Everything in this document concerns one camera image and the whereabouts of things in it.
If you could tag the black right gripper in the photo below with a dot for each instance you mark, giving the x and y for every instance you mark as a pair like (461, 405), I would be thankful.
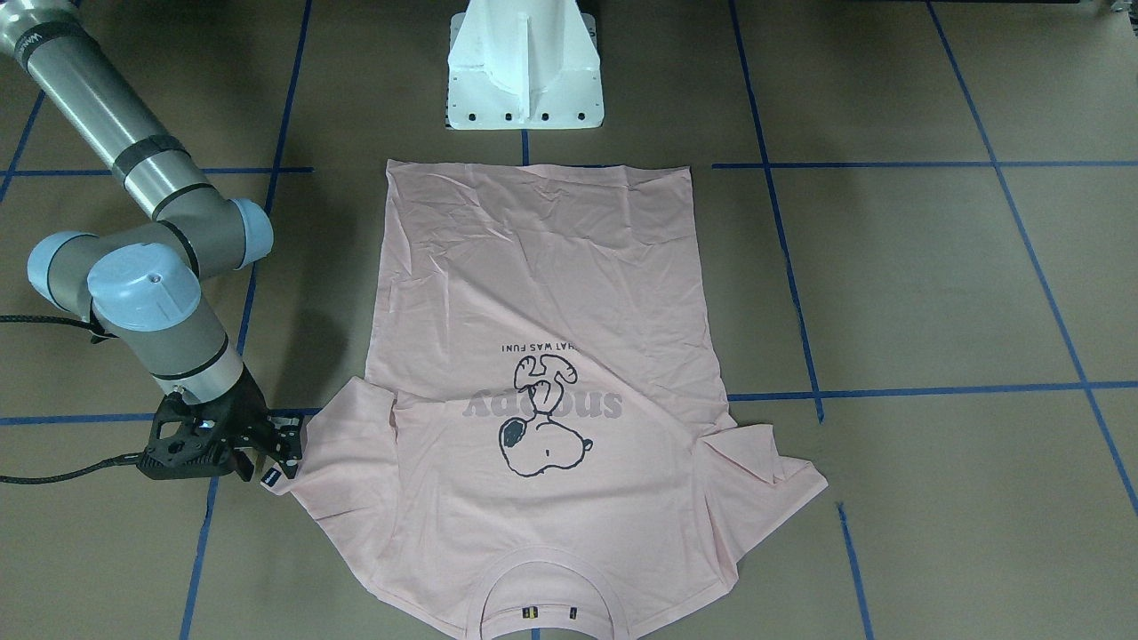
(241, 413)

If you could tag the pink Snoopy t-shirt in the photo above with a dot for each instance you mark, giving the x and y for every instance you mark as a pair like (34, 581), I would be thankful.
(542, 437)

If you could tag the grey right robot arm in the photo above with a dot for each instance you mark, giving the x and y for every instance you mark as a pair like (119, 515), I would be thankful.
(143, 285)

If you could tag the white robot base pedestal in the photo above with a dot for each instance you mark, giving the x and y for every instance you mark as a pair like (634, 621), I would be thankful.
(515, 65)

